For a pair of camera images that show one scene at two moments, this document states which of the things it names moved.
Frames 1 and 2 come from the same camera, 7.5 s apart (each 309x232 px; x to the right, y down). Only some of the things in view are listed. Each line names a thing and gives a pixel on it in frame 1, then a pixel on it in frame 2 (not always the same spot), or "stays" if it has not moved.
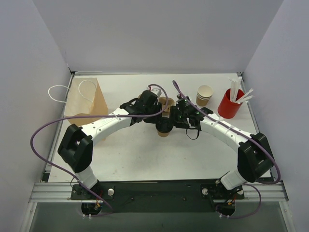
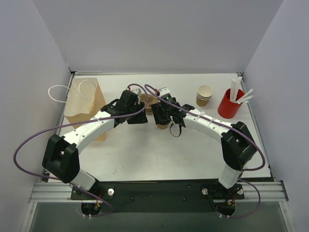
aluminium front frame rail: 45,191 stays
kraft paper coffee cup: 163,134 -> 162,126
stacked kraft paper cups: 204,94 stays
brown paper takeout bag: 85,96 stays
